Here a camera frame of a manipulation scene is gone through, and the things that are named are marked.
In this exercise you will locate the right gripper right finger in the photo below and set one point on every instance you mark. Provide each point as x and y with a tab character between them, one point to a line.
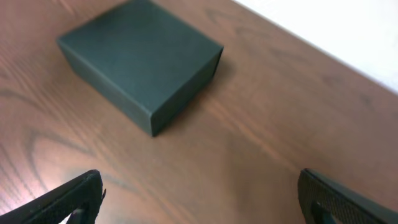
323	200

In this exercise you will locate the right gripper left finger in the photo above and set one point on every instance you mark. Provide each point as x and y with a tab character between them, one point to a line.
79	200

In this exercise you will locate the black cardboard gift box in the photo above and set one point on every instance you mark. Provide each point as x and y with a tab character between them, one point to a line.
149	63

